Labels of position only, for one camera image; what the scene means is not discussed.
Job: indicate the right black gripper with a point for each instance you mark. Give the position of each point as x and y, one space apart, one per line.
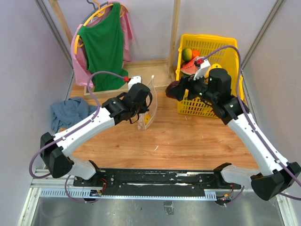
191 82

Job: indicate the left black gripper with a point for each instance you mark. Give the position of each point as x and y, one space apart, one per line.
144 108

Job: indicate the red apple toy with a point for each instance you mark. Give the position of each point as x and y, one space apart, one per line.
171 90

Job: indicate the clear polka dot zip bag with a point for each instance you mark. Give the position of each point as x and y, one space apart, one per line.
153 105

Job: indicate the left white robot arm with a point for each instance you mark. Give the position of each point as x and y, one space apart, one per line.
56 150

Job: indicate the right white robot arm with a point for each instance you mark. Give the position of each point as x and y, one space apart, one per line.
275 173

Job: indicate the green tank top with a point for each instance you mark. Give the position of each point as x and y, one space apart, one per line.
103 40

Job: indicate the watermelon slice toy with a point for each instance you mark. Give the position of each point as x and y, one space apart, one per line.
189 68

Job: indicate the wooden clothes rack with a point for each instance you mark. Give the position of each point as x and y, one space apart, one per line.
162 69

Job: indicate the green orange mango toy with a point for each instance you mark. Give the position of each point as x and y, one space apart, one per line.
187 54

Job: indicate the orange tangerine toy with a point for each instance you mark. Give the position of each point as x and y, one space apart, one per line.
195 53

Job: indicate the yellow lemon toy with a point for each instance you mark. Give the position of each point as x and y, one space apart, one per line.
216 66

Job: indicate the pink shirt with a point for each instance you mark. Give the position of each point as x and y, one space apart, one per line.
79 61

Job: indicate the yellow plastic basket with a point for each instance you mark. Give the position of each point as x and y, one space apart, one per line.
226 58

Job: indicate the blue crumpled cloth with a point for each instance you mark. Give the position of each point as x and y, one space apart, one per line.
66 114

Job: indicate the yellow clothes hanger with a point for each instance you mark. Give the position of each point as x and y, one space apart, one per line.
81 26

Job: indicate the grey clothes hanger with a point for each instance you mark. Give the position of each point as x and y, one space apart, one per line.
95 5

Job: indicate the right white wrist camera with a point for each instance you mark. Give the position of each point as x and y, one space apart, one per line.
202 65

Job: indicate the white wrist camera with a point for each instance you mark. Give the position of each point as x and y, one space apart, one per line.
202 65
134 80

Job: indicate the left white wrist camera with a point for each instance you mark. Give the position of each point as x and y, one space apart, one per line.
134 80

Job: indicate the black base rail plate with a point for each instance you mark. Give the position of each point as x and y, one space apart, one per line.
155 183

